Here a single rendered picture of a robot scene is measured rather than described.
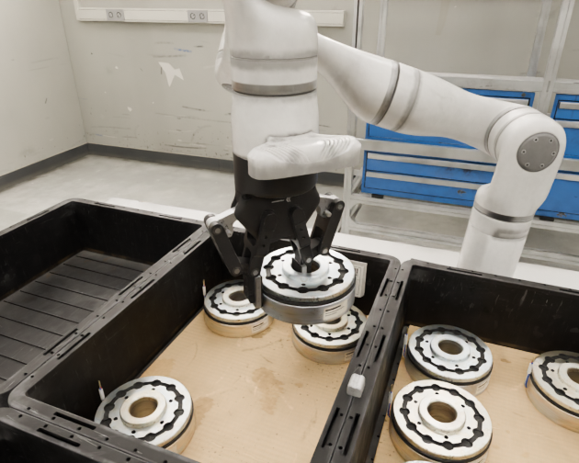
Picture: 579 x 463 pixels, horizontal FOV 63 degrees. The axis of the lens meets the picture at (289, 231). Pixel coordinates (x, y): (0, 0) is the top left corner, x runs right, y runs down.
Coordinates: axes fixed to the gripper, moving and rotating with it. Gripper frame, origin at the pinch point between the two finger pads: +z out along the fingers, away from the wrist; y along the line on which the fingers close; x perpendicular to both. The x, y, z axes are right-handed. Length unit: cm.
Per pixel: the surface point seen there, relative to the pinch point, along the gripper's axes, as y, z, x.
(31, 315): 27.3, 17.0, -31.1
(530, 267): -73, 30, -24
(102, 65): -9, 25, -378
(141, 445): 15.6, 6.8, 7.9
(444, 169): -142, 51, -130
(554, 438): -25.3, 16.9, 16.7
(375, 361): -8.3, 8.2, 6.3
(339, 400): -1.6, 6.8, 10.5
